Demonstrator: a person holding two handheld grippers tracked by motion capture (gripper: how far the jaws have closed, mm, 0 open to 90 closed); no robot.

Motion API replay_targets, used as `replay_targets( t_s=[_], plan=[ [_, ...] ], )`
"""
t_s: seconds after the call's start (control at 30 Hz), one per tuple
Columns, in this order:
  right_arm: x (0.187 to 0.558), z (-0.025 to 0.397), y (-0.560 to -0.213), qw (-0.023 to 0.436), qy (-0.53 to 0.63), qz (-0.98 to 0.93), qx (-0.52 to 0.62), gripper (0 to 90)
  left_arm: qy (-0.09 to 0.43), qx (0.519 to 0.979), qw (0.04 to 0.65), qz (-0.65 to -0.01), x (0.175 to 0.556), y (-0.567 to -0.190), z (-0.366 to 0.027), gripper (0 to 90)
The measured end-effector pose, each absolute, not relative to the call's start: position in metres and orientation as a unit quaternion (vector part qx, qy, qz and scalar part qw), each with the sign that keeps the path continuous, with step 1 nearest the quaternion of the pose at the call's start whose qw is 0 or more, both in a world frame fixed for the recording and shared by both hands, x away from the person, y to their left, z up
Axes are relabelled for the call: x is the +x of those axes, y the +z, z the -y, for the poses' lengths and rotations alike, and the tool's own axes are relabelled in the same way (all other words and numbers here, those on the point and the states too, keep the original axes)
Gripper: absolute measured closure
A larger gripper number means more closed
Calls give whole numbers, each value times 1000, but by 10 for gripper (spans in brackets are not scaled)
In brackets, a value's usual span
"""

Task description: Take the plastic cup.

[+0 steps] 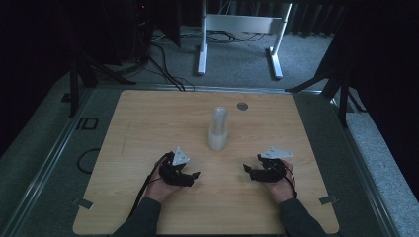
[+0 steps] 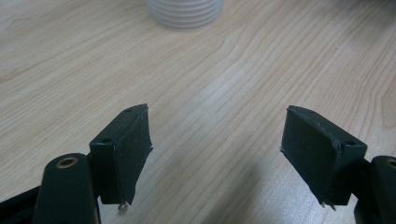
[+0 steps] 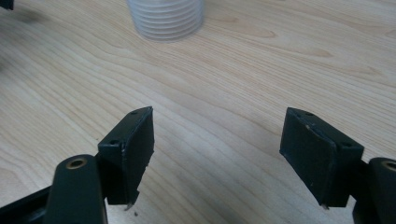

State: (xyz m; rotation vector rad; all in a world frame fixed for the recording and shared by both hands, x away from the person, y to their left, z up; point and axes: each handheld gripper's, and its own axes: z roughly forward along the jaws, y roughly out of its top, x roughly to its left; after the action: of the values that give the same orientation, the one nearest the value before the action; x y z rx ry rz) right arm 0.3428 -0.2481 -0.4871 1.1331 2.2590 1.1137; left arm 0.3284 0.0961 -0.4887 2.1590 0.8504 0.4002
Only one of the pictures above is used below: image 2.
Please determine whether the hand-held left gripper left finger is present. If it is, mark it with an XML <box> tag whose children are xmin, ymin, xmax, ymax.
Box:
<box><xmin>89</xmin><ymin>103</ymin><xmax>154</xmax><ymax>216</ymax></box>

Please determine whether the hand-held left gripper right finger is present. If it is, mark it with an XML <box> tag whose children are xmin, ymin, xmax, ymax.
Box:
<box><xmin>279</xmin><ymin>105</ymin><xmax>369</xmax><ymax>212</ymax></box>

